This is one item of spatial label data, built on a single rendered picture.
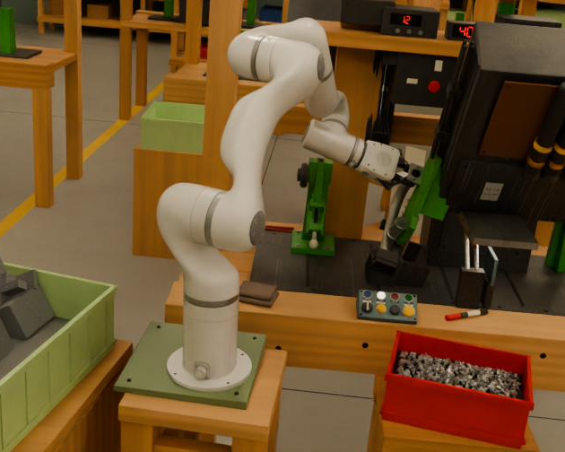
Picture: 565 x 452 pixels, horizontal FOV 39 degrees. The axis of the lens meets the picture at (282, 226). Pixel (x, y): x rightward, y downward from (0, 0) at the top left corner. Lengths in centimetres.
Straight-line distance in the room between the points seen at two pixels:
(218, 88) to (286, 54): 74
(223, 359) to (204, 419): 14
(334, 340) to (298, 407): 127
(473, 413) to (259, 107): 80
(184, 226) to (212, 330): 24
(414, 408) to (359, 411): 151
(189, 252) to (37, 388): 42
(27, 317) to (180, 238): 51
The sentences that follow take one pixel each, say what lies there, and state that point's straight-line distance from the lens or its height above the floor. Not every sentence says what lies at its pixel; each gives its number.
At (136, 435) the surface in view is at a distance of 178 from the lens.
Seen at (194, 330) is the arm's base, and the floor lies 99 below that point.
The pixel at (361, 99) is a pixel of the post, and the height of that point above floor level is 133.
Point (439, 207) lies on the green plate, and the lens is 218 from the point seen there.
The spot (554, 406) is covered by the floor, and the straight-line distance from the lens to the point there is 364.
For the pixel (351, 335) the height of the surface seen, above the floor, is 86.
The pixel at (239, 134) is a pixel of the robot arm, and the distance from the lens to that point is 167.
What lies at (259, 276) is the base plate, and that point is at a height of 90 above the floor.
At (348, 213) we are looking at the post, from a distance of 255.
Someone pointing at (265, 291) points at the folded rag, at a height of 93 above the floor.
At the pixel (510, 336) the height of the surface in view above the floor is 90.
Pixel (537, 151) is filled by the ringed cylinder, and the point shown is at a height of 136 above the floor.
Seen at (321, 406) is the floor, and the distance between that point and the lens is 331.
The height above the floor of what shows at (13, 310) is 92.
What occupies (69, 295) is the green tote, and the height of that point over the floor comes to 91.
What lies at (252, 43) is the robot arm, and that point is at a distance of 179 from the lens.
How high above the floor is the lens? 183
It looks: 21 degrees down
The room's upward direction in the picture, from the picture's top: 5 degrees clockwise
